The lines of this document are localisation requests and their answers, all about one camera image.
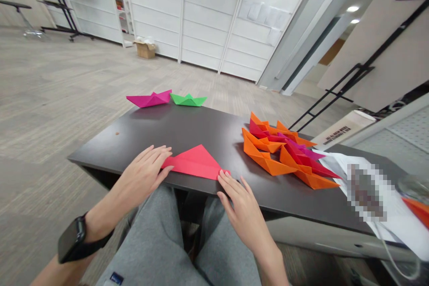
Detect green paper boat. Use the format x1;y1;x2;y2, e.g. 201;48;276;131
169;93;208;108

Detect open cardboard box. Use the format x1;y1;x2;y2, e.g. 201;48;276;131
133;39;158;60

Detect person's right hand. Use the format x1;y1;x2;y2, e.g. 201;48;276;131
217;170;283;256

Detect pile of orange red boats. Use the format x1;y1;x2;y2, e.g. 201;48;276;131
241;111;343;190

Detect red paper sheet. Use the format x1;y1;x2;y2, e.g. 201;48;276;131
160;144;232;181

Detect orange paper piece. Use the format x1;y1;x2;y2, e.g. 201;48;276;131
401;196;429;230

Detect person's left hand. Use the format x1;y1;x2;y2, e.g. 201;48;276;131
85;145;175;230

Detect black screen stand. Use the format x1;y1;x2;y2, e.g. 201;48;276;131
13;0;95;42

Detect white perforated partition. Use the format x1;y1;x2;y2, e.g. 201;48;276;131
335;93;429;181

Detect white plastic bag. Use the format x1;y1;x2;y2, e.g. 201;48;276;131
311;149;429;261

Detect magenta paper boat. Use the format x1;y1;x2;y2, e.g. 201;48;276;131
126;89;172;109

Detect whiteboard on black easel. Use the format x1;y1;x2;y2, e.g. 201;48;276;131
287;0;429;133

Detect white cable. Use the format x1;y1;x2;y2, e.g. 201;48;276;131
371;220;424;281

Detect black stool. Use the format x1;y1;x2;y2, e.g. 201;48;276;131
0;0;45;39

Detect white shelving wall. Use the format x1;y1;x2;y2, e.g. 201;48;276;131
62;0;307;84

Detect person's legs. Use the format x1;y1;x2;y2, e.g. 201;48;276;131
96;185;290;286

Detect white cylindrical bin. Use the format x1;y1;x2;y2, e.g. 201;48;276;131
314;109;378;151

